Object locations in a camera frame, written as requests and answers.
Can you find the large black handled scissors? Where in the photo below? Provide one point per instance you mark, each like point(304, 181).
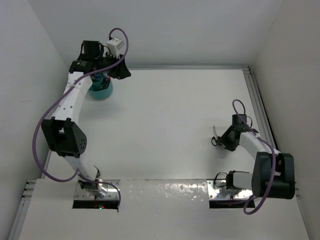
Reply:
point(105, 83)

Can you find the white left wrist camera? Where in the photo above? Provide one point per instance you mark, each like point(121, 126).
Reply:
point(114, 45)

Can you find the blue cap glue bottle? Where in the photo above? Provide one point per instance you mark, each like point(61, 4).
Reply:
point(98, 77)

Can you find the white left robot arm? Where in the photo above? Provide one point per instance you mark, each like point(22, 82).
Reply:
point(60, 122)

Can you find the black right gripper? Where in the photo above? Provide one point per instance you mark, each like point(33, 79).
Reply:
point(228, 146)

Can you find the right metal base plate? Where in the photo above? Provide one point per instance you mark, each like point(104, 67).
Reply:
point(217, 191)

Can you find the metal base plate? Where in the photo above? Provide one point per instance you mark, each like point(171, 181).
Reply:
point(217, 191)
point(86, 191)

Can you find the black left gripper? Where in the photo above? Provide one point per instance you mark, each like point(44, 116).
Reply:
point(119, 71)

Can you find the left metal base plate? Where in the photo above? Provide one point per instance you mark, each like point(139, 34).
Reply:
point(86, 191)

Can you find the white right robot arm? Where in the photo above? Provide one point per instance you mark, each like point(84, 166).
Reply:
point(273, 173)

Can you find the teal round divided container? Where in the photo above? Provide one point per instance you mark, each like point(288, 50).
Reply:
point(96, 93)

